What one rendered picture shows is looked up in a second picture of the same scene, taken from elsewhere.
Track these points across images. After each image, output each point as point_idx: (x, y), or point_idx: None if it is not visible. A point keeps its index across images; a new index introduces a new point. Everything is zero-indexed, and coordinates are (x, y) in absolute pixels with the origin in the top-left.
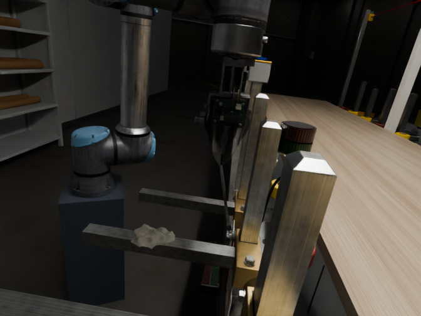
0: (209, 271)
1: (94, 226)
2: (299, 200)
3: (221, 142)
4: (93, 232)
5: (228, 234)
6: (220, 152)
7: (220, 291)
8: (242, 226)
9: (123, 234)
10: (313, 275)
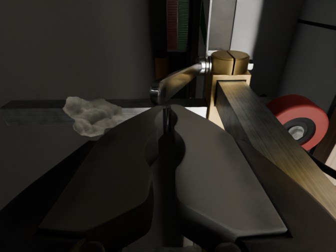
0: (175, 27)
1: (9, 113)
2: None
3: (152, 137)
4: (21, 124)
5: (198, 75)
6: (159, 125)
7: (191, 56)
8: (220, 117)
9: (55, 118)
10: (333, 3)
